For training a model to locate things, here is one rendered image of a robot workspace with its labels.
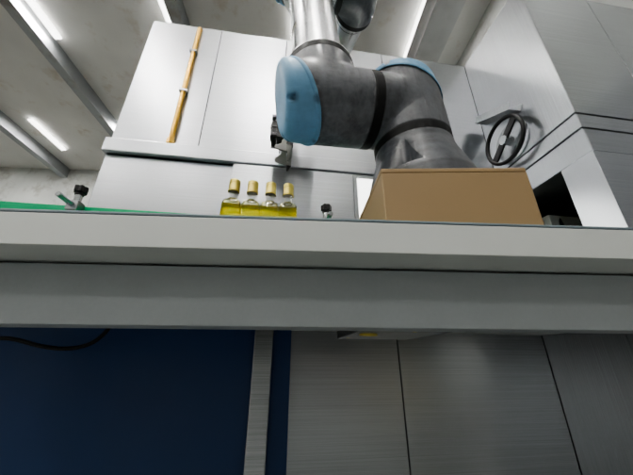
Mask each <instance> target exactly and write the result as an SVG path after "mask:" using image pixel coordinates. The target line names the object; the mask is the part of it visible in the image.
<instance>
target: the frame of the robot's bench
mask: <svg viewBox="0 0 633 475"><path fill-rule="evenodd" d="M0 327H25V328H117V329H207V330H299V331H389V332H481V333H571V334H633V276H629V275H585V274H540V273H497V272H453V271H408V270H321V269H276V268H233V267H189V266H144V265H100V264H56V263H12V262H0Z"/></svg>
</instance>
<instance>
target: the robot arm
mask: <svg viewBox="0 0 633 475"><path fill-rule="evenodd" d="M276 2H277V3H278V4H280V5H282V6H284V7H286V9H287V11H288V12H289V14H290V19H291V39H292V52H291V54H290V55H289V57H282V58H281V59H280V60H279V62H278V65H277V69H276V77H275V103H276V114H272V124H271V126H270V142H271V145H270V148H273V149H277V150H280V151H282V152H281V154H280V155H279V156H276V157H275V159H274V160H275V162H277V163H280V164H283V165H285V166H286V171H287V172H288V171H289V169H290V168H291V157H292V148H293V142H294V143H300V144H302V145H305V146H312V145H318V146H329V147H339V148H350V149H360V150H369V151H373V152H374V157H375V162H376V168H375V171H374V176H373V181H372V185H371V189H372V188H373V186H374V184H375V181H376V179H377V177H378V174H379V172H380V170H381V169H469V168H476V167H477V166H476V165H475V164H474V163H473V162H472V161H471V160H470V158H469V157H468V156H467V155H466V154H465V152H464V151H463V150H462V149H461V148H460V147H459V146H458V144H457V143H456V142H455V139H454V138H453V134H452V130H451V127H450V124H449V120H448V117H447V114H446V109H445V105H444V102H443V94H442V90H441V87H440V85H439V83H438V81H437V79H436V78H435V76H434V74H433V72H432V70H431V69H430V68H429V67H428V66H427V65H426V64H425V63H423V62H421V61H419V60H417V59H413V58H408V57H400V58H395V59H391V60H390V61H389V63H388V64H386V65H385V64H384V63H383V64H382V65H380V66H379V67H378V68H376V69H375V70H371V69H367V68H360V67H354V64H353V61H352V58H351V56H350V53H351V51H352V49H353V47H354V45H355V43H356V42H357V39H358V37H359V35H360V33H361V32H362V31H364V30H365V29H366V28H367V27H368V25H369V24H370V22H371V19H372V17H373V15H374V12H375V8H376V4H377V0H276ZM334 14H335V15H334ZM335 17H336V18H335ZM275 120H276V121H275ZM276 140H277V142H276ZM286 153H287V156H286ZM370 192H371V190H370Z"/></svg>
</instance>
